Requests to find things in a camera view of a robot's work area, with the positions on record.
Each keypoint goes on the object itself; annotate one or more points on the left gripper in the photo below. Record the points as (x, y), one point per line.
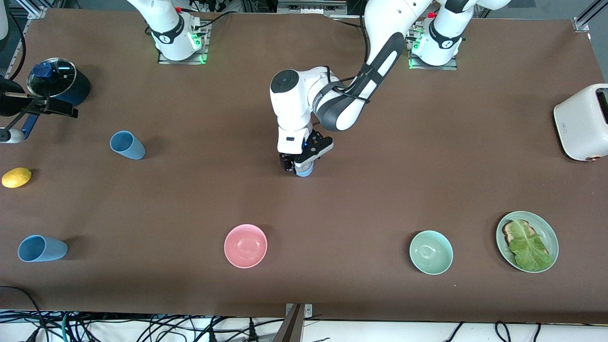
(286, 161)

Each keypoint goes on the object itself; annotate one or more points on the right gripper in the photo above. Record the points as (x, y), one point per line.
(9, 98)

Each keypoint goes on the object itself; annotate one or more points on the blue plastic cup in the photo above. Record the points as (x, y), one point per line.
(132, 149)
(50, 250)
(305, 174)

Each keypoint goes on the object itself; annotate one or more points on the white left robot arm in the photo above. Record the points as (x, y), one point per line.
(380, 28)

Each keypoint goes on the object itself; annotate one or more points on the dark blue saucepan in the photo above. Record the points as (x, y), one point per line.
(78, 92)

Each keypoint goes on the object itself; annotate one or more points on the glass lid blue knob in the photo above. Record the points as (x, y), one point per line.
(61, 76)

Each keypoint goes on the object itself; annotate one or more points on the yellow lemon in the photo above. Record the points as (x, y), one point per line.
(16, 177)

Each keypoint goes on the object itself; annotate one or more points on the pink bowl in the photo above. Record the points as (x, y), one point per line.
(245, 246)

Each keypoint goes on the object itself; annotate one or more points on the grey power strip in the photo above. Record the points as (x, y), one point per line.
(308, 7)

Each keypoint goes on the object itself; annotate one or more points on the dark metal pole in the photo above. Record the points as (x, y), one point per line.
(290, 327)

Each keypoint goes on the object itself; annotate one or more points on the mint green bowl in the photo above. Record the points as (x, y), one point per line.
(431, 252)

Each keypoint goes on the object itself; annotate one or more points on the black power plug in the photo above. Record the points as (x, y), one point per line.
(213, 336)
(252, 332)

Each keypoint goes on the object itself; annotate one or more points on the toast slice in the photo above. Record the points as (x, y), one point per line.
(508, 232)

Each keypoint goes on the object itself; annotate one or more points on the green lettuce leaf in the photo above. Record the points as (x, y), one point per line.
(529, 249)

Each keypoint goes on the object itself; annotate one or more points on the mint green plate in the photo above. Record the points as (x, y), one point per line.
(547, 232)

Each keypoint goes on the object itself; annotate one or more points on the white toaster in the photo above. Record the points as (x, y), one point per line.
(582, 128)

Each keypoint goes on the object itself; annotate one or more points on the aluminium frame rail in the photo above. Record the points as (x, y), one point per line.
(38, 12)
(580, 24)

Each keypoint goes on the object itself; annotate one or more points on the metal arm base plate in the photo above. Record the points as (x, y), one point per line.
(203, 53)
(451, 66)

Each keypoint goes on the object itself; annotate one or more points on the small metal bracket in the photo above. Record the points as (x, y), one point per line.
(308, 311)

